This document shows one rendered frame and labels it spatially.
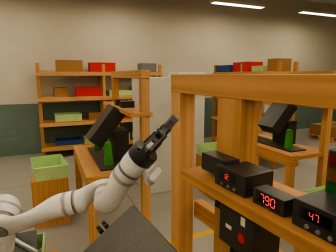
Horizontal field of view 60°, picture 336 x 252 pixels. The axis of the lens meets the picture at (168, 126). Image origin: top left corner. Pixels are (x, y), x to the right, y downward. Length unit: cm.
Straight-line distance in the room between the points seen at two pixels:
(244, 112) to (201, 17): 803
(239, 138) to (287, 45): 990
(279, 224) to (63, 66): 675
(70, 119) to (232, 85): 641
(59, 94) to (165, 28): 341
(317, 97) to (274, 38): 972
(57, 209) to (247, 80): 73
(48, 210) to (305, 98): 79
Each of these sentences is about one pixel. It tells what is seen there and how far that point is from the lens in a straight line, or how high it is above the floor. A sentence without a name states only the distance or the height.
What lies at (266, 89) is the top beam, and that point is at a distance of 100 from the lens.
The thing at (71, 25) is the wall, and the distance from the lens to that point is 792.
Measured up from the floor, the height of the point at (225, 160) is 163.
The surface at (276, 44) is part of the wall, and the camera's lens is 1061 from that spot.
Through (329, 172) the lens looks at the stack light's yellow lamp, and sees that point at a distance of 92.
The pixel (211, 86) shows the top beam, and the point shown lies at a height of 189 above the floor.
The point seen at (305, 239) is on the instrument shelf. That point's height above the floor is 154.
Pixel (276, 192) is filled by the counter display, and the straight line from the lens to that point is 95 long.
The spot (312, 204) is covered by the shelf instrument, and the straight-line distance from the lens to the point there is 84.
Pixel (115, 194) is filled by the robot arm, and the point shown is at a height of 161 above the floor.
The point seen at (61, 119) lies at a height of 91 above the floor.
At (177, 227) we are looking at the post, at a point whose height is 113.
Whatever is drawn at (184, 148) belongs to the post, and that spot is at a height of 157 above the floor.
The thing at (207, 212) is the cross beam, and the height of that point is 126.
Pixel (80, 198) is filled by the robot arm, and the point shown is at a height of 159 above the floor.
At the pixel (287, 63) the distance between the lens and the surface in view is 648.
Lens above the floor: 194
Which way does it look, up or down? 10 degrees down
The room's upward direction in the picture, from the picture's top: straight up
